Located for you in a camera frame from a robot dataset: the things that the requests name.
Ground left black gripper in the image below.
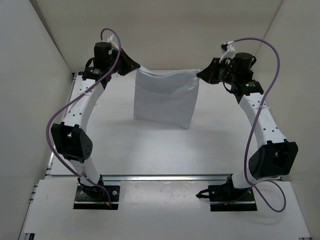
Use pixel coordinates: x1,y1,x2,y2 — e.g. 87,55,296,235
109,45,141,74

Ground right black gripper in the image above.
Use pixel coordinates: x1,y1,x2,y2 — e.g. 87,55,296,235
197,58,239,86

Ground white skirt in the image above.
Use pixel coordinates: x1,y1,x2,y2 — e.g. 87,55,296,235
133,67,200,129

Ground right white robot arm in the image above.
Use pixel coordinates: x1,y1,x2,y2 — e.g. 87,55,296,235
197,42,298,200

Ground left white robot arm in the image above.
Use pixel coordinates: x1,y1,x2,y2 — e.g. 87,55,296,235
50,36,140,199

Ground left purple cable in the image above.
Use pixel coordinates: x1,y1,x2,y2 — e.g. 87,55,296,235
45,28,122,210

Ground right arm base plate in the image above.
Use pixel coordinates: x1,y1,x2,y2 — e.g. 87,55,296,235
195,183,258,212

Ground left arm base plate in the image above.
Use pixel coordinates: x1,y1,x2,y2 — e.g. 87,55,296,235
73,181,121,210

